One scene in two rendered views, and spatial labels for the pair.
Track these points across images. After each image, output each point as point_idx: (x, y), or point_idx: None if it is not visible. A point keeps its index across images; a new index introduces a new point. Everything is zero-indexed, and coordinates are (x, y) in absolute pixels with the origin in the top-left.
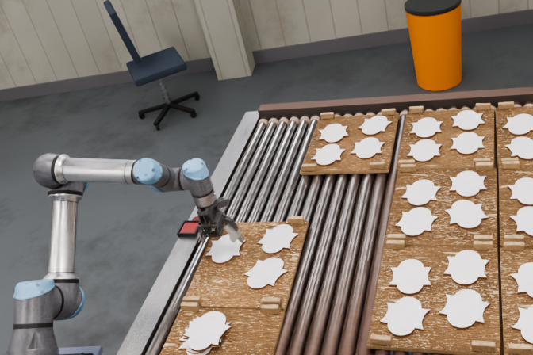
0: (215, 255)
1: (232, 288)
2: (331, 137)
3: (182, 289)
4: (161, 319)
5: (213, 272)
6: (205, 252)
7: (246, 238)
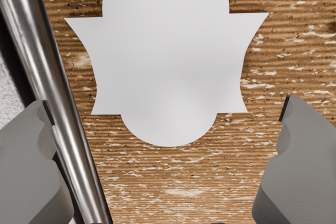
0: (136, 116)
1: (236, 208)
2: None
3: (85, 191)
4: (83, 222)
5: (160, 169)
6: (73, 84)
7: None
